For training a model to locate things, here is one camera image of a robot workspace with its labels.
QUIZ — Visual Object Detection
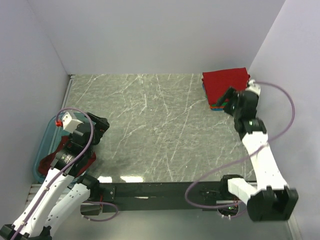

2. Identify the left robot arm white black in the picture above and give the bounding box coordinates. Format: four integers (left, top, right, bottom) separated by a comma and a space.
0, 110, 110, 240

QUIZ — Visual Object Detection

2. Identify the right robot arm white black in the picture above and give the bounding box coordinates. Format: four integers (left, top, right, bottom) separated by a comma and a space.
216, 84, 299, 222

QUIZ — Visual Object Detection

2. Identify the folded green t shirt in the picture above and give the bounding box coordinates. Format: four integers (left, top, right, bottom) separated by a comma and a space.
212, 99, 229, 107

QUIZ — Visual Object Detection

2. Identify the folded orange t shirt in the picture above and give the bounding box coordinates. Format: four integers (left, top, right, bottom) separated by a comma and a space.
202, 83, 226, 110

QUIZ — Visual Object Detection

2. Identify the clear blue plastic bin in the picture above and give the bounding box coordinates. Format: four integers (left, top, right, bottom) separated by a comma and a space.
32, 111, 93, 186

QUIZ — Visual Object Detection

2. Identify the folded blue t shirt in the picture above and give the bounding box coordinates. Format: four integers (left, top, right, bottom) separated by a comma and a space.
201, 83, 226, 111

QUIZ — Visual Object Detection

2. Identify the dark red t shirt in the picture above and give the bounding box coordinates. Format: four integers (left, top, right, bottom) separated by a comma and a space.
35, 135, 97, 178

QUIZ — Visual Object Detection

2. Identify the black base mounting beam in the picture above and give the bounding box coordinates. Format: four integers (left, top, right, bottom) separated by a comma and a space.
81, 180, 239, 216

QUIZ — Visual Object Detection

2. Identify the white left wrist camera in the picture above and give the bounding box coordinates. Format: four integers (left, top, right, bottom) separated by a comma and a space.
55, 111, 83, 134

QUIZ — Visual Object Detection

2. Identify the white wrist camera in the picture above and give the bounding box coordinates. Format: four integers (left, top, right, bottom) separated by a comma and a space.
245, 79, 261, 97
55, 111, 83, 134

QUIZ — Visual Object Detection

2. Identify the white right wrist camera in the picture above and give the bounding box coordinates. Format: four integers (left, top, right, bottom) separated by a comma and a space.
245, 79, 261, 97

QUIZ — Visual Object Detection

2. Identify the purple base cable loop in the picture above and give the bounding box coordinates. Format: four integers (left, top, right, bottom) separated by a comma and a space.
82, 201, 119, 223

